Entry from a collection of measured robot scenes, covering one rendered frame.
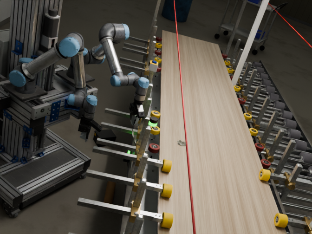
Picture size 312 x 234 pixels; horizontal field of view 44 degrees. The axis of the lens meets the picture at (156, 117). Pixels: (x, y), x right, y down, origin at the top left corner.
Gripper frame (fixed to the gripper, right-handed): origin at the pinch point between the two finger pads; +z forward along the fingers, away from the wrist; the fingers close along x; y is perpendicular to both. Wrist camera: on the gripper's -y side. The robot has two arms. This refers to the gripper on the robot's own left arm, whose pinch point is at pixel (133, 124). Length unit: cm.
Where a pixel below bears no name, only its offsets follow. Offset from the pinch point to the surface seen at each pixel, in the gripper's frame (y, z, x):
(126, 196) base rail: -41, 31, 9
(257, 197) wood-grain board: -67, 11, -72
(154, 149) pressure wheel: -15.9, 10.0, -13.9
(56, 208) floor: 20, 101, 40
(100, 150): -24.7, 5.1, 28.5
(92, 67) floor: 312, 101, -46
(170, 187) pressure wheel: -64, 3, -6
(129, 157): -31.4, 5.5, 10.3
